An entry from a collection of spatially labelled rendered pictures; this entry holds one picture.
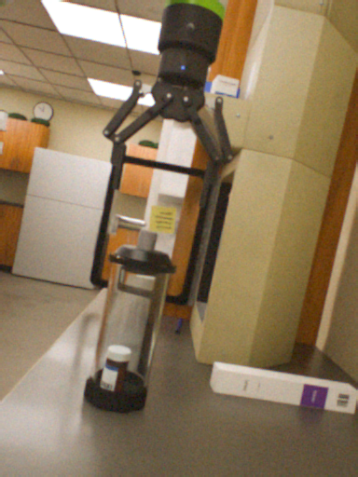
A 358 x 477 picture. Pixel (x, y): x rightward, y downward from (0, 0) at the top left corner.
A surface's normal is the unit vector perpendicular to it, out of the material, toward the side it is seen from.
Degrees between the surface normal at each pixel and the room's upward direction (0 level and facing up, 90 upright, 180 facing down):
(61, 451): 0
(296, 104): 90
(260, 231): 90
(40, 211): 90
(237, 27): 90
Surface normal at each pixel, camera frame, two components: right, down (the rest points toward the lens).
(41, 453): 0.20, -0.98
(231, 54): 0.02, 0.06
